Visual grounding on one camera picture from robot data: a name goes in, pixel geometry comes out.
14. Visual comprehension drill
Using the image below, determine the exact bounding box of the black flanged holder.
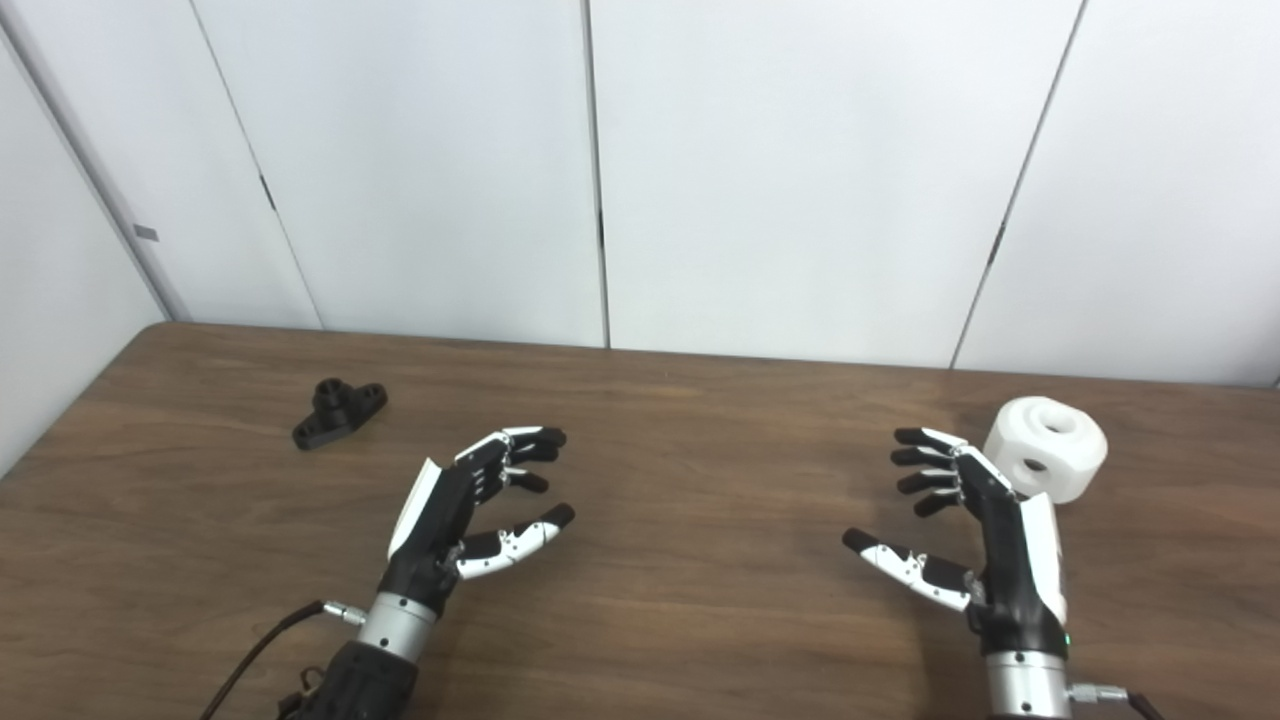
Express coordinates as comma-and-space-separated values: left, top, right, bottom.
292, 378, 389, 451

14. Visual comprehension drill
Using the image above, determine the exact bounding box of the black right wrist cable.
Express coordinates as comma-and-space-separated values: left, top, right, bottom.
1068, 682, 1166, 720

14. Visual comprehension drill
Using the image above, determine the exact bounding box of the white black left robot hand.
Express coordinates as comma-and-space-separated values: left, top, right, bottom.
378, 426, 577, 613

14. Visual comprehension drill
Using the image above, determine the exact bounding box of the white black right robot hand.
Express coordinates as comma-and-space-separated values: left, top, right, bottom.
842, 427, 1069, 661

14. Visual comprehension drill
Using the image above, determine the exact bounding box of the round white plastic piece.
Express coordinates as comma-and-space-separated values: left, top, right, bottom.
982, 396, 1109, 506

